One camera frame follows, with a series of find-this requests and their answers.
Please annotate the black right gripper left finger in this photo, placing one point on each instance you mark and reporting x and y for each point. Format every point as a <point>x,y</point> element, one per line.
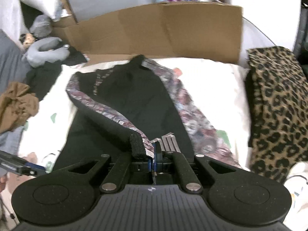
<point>68,194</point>

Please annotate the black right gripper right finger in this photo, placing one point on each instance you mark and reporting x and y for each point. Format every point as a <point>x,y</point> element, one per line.
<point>236,195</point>

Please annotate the black floral trim garment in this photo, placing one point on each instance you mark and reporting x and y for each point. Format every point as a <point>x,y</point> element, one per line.
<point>126,107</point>

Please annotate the brown crumpled garment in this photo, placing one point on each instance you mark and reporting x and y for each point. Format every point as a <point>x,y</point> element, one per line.
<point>17,105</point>

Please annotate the black crumpled cloth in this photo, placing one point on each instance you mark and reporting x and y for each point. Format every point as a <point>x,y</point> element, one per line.
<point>41,79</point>

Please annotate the grey plush toy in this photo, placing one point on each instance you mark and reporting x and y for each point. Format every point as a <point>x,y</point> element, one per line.
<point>38,52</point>

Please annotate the white printed bed sheet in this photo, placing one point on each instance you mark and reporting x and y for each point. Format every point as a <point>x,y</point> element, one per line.
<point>217,89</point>

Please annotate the leopard print cloth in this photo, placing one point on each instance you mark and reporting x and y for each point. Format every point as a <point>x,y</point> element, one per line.
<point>276,89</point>

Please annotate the brown cardboard box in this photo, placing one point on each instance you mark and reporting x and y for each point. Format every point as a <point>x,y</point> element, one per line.
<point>207,30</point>

